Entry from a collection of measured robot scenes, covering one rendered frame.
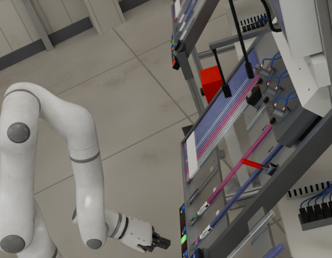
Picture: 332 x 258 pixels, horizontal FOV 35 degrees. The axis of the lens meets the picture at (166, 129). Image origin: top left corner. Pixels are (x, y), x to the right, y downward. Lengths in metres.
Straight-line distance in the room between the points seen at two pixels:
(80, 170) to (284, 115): 0.60
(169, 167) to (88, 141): 1.86
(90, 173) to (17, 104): 0.30
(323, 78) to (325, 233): 0.73
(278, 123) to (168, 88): 2.64
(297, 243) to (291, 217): 0.12
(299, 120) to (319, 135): 0.07
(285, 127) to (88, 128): 0.54
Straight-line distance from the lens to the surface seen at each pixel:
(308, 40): 1.28
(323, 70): 1.30
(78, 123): 1.48
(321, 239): 1.89
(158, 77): 4.29
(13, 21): 5.56
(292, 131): 1.48
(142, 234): 1.76
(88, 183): 1.60
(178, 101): 3.91
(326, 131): 1.46
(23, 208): 1.62
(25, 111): 1.43
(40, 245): 1.78
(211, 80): 2.49
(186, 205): 1.96
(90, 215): 1.61
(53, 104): 1.50
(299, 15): 1.25
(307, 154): 1.49
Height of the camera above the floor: 2.06
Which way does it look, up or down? 34 degrees down
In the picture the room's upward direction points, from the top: 22 degrees counter-clockwise
